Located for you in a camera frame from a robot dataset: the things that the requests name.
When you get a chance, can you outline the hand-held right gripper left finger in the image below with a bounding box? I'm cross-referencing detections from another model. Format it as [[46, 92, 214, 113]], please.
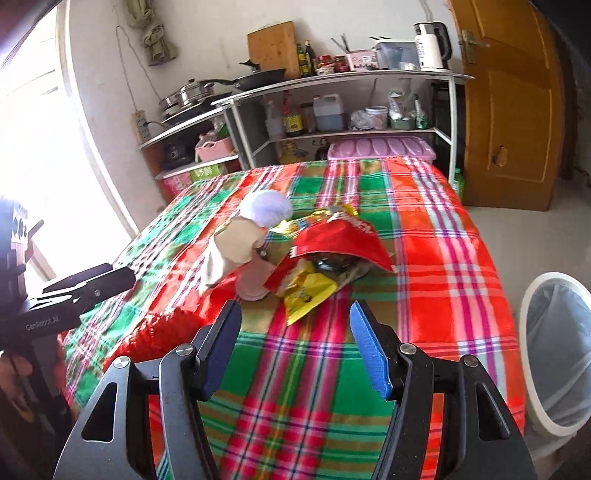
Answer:
[[53, 300, 243, 480]]

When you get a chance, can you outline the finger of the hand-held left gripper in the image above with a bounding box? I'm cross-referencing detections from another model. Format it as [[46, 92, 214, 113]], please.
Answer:
[[28, 263, 138, 324]]

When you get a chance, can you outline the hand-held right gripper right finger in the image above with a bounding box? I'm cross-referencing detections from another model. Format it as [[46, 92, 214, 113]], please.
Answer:
[[348, 300, 539, 480]]

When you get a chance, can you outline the white paper trash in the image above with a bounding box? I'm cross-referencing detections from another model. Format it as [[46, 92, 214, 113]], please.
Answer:
[[198, 190, 294, 302]]

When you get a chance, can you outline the red snack bag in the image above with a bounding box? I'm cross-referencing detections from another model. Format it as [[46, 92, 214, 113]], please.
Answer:
[[265, 218, 398, 296]]

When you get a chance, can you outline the white trash bin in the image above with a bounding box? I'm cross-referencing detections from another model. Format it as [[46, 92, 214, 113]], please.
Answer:
[[519, 272, 591, 439]]

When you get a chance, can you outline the yellow snack packet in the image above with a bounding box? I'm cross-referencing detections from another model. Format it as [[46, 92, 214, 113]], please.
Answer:
[[283, 270, 340, 326]]

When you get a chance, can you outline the plaid blanket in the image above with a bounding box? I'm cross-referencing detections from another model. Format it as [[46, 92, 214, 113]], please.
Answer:
[[58, 157, 527, 480]]

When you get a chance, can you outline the pink green printed box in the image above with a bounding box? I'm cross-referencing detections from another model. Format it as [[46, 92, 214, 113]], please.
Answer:
[[157, 157, 241, 204]]

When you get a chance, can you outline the gold foil wrapper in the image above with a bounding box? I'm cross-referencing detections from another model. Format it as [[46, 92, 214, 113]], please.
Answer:
[[270, 205, 361, 238]]

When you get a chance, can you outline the window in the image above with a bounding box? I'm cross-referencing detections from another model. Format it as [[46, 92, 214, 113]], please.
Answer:
[[0, 0, 139, 287]]

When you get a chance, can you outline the pink basket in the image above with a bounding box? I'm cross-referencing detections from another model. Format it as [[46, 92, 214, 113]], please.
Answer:
[[195, 135, 235, 163]]

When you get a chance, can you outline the low white shelf table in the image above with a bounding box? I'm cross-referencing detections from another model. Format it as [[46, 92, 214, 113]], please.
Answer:
[[139, 106, 245, 204]]

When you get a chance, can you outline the pale blue bin liner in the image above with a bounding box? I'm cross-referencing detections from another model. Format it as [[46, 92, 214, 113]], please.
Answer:
[[526, 282, 591, 428]]

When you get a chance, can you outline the pink lid storage box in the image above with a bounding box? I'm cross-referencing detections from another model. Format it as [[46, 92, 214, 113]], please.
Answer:
[[327, 136, 437, 162]]

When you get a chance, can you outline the steel steamer pot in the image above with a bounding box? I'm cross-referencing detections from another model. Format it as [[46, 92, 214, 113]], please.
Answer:
[[159, 78, 218, 118]]

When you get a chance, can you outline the yellow oil bottle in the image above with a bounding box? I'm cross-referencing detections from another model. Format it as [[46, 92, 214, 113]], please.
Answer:
[[278, 142, 309, 164]]

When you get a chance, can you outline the clear plastic bottle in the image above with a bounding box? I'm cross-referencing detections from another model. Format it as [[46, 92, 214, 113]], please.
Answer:
[[264, 100, 284, 140]]

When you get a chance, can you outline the white lidded tub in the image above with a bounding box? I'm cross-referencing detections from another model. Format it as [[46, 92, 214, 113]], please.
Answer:
[[365, 106, 389, 130]]

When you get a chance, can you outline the white oil jerrycan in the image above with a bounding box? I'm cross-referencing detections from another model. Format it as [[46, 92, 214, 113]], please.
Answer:
[[313, 93, 346, 132]]

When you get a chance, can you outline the yellow label bottle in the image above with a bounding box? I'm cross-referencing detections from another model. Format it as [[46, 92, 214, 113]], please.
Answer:
[[283, 92, 304, 137]]

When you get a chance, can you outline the silver food packet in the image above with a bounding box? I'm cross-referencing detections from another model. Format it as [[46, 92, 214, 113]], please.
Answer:
[[388, 90, 416, 121]]

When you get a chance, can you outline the hanging grey cloth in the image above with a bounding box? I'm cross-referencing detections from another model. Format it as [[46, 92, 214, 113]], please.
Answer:
[[127, 0, 180, 66]]

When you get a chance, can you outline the black frying pan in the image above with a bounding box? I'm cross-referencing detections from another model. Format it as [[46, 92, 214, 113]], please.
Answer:
[[198, 68, 288, 92]]

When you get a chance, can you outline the white grey shelf unit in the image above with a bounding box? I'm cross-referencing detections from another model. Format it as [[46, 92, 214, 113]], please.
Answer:
[[210, 69, 476, 185]]

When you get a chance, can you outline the wooden door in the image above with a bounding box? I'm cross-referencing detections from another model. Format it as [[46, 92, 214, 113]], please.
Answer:
[[448, 0, 578, 213]]

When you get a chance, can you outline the pink utensil box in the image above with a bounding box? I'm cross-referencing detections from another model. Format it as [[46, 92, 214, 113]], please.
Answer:
[[346, 51, 378, 71]]

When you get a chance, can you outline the wooden cutting board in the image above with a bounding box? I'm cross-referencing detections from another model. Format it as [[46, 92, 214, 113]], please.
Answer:
[[247, 21, 302, 80]]

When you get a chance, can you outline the grey water filter jug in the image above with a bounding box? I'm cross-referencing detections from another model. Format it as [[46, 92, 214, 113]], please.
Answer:
[[369, 38, 421, 71]]

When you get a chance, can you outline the white electric kettle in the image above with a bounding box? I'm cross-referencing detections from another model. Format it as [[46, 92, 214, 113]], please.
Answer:
[[413, 21, 454, 71]]

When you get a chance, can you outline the wall power strip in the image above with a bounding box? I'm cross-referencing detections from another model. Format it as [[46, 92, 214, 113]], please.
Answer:
[[131, 110, 151, 144]]

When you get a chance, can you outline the metal door handle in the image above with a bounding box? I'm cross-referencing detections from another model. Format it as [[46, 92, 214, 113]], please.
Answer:
[[458, 30, 491, 64]]

